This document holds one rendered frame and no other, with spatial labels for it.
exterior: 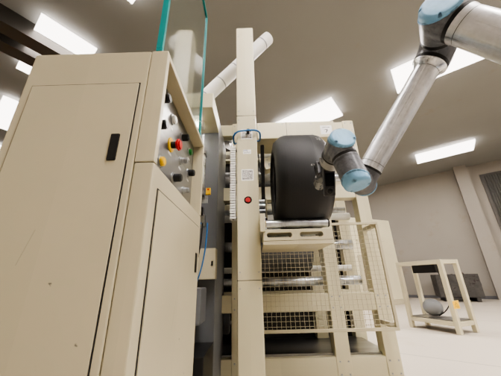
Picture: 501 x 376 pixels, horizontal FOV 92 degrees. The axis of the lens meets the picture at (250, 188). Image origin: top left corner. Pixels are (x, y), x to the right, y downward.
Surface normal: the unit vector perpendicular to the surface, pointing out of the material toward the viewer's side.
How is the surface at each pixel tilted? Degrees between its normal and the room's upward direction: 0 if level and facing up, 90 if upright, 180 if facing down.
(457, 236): 90
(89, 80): 90
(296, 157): 86
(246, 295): 90
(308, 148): 75
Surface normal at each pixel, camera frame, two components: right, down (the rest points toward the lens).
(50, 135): -0.02, -0.36
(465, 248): -0.62, -0.26
